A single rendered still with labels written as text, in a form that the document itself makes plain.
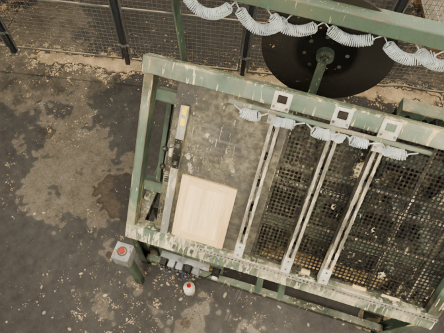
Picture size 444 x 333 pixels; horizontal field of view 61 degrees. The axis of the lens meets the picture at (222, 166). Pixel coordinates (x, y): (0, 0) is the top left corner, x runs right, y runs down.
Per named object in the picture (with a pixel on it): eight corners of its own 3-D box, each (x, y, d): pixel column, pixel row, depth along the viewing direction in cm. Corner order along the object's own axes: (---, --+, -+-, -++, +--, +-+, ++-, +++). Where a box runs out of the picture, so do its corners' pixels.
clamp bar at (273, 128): (231, 250, 265) (224, 271, 244) (276, 86, 214) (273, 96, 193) (245, 254, 264) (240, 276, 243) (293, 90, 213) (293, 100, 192)
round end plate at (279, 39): (252, 86, 265) (271, -17, 195) (254, 80, 267) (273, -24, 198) (365, 115, 257) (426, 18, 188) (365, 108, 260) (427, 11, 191)
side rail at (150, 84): (132, 215, 278) (126, 222, 268) (150, 67, 231) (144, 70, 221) (140, 217, 277) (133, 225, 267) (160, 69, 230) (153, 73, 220)
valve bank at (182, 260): (154, 272, 286) (150, 264, 265) (160, 254, 293) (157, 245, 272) (217, 292, 281) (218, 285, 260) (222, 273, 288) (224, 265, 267)
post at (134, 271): (136, 283, 336) (121, 261, 271) (139, 276, 339) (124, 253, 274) (143, 285, 336) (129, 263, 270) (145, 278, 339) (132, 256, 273)
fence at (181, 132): (161, 229, 270) (159, 232, 267) (183, 103, 229) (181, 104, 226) (168, 231, 270) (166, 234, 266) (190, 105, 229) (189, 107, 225)
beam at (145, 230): (130, 228, 283) (124, 236, 273) (132, 215, 278) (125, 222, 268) (426, 318, 263) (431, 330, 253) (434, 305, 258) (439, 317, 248)
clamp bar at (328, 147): (277, 263, 262) (275, 287, 241) (334, 101, 211) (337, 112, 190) (291, 267, 261) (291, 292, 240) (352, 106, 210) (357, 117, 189)
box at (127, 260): (115, 263, 270) (110, 257, 254) (122, 248, 275) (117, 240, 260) (131, 268, 268) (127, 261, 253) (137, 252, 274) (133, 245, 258)
